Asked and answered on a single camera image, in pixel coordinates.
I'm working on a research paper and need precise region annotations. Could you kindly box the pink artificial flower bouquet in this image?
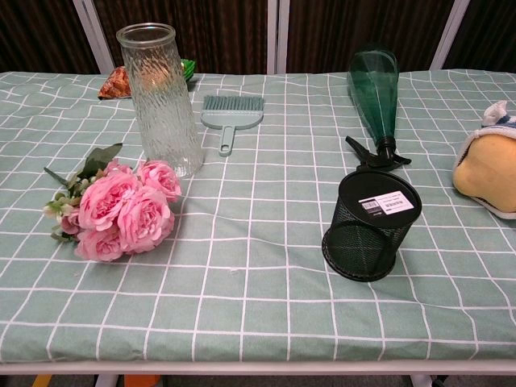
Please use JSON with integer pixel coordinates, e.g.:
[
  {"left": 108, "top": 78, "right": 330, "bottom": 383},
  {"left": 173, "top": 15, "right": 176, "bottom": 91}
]
[{"left": 43, "top": 143, "right": 183, "bottom": 262}]

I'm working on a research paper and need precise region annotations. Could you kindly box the green checkered tablecloth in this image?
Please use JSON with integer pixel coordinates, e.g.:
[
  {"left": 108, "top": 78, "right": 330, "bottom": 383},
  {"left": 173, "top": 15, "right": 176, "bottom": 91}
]
[{"left": 0, "top": 69, "right": 516, "bottom": 364}]

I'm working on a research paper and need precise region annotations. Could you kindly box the black mesh pen holder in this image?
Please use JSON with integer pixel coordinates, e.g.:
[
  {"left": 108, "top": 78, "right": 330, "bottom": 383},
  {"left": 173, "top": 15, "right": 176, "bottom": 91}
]
[{"left": 321, "top": 170, "right": 422, "bottom": 281}]

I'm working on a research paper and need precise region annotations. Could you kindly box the white metal screen frame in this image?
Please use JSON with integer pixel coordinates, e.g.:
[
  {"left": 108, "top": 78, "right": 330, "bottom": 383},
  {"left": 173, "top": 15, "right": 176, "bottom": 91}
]
[{"left": 72, "top": 0, "right": 472, "bottom": 76}]

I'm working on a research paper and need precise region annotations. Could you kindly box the orange green snack bag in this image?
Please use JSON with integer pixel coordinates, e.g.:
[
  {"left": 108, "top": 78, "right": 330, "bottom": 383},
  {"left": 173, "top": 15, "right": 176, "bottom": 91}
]
[{"left": 97, "top": 58, "right": 198, "bottom": 99}]

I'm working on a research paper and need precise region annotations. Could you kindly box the clear textured glass vase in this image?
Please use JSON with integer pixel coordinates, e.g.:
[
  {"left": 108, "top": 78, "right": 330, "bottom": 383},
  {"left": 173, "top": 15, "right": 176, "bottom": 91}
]
[{"left": 115, "top": 23, "right": 205, "bottom": 179}]

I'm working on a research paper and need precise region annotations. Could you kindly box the green spray bottle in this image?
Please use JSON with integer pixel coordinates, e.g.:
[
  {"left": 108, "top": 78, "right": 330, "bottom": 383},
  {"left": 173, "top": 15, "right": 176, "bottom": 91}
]
[{"left": 344, "top": 50, "right": 413, "bottom": 169}]

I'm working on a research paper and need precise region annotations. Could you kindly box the yellow striped plush toy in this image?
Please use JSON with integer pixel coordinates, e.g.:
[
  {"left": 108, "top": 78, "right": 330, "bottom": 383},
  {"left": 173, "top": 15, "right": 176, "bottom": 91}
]
[{"left": 451, "top": 100, "right": 516, "bottom": 221}]

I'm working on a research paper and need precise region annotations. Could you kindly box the light blue small brush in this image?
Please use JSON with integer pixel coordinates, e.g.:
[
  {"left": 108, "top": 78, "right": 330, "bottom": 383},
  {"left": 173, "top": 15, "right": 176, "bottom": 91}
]
[{"left": 200, "top": 94, "right": 267, "bottom": 158}]

